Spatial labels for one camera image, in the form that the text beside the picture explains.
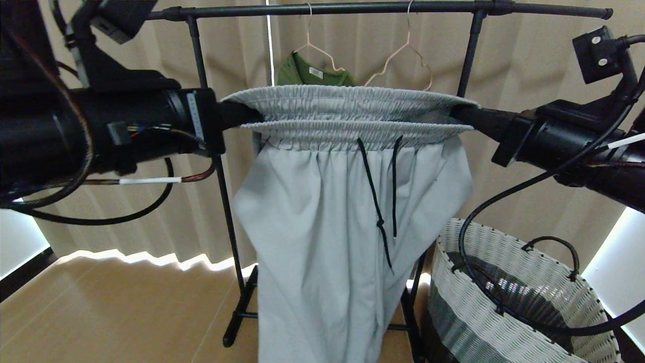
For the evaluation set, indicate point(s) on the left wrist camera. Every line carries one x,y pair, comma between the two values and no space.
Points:
121,15

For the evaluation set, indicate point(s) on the black clothes rack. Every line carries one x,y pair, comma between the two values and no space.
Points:
352,7

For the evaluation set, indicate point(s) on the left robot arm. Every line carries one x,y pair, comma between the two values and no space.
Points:
25,40

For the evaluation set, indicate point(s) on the green printed T-shirt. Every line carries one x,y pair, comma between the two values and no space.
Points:
297,73

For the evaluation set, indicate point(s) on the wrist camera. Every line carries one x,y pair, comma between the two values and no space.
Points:
597,53
121,15

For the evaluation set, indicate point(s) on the pale blue-grey garment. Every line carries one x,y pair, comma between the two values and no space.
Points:
327,227

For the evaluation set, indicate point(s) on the beige curtain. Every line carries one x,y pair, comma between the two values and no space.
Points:
529,75

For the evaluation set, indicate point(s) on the pink clothes hanger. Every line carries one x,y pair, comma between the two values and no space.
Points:
308,35
408,38

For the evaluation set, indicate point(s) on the white laundry basket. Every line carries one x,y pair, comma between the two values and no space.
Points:
478,322

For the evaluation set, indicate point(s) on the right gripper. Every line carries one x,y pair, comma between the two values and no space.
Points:
564,141

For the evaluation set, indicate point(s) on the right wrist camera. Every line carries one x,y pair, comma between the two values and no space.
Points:
597,53

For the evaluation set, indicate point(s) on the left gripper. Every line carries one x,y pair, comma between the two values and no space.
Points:
141,126

